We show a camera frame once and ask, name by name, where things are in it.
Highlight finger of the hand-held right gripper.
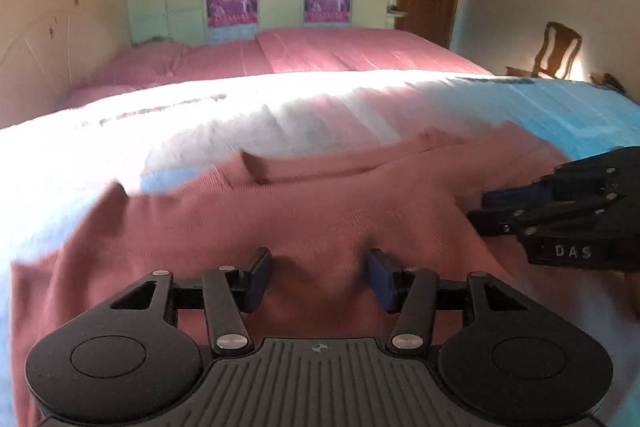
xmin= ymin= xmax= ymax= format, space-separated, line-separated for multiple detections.
xmin=481 ymin=147 xmax=640 ymax=210
xmin=467 ymin=196 xmax=640 ymax=239

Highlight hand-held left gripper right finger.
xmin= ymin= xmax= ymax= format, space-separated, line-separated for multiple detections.
xmin=365 ymin=249 xmax=542 ymax=354

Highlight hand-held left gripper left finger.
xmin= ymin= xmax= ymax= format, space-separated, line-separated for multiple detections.
xmin=95 ymin=248 xmax=274 ymax=356

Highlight pink long-sleeve sweater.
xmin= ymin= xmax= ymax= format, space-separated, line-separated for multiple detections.
xmin=10 ymin=122 xmax=593 ymax=427

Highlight wooden chair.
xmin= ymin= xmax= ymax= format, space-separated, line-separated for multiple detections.
xmin=529 ymin=21 xmax=584 ymax=80

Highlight pink quilt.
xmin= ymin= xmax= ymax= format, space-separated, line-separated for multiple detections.
xmin=190 ymin=27 xmax=496 ymax=84

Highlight bed with patterned sheet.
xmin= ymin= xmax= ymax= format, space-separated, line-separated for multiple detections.
xmin=0 ymin=69 xmax=640 ymax=427

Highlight pink pillow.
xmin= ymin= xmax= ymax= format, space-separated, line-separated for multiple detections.
xmin=54 ymin=39 xmax=197 ymax=112

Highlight cream headboard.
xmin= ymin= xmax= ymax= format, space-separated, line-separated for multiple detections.
xmin=0 ymin=0 xmax=132 ymax=128

